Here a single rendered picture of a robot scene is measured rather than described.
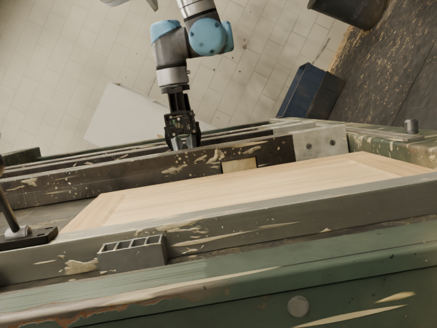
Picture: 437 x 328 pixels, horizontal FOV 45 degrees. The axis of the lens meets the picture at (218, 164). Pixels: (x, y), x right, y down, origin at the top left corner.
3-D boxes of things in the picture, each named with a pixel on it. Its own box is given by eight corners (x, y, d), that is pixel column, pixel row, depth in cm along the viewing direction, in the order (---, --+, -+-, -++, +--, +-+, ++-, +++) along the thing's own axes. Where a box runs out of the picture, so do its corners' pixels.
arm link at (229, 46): (235, 52, 118) (187, 60, 118) (234, 52, 129) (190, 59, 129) (230, 16, 116) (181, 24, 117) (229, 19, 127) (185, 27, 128)
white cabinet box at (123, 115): (309, 176, 490) (108, 81, 472) (282, 230, 497) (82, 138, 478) (298, 166, 550) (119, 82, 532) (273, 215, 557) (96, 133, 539)
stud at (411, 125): (421, 133, 99) (419, 118, 98) (408, 136, 99) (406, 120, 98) (415, 133, 101) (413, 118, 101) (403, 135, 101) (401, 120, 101)
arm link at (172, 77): (157, 71, 129) (189, 66, 129) (160, 90, 130) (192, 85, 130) (155, 69, 122) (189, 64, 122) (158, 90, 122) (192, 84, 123)
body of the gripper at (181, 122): (166, 139, 123) (157, 88, 121) (168, 136, 131) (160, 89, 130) (198, 134, 123) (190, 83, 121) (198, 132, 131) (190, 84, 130)
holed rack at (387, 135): (424, 138, 91) (424, 135, 91) (408, 141, 91) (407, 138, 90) (275, 119, 254) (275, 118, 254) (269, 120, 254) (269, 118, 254)
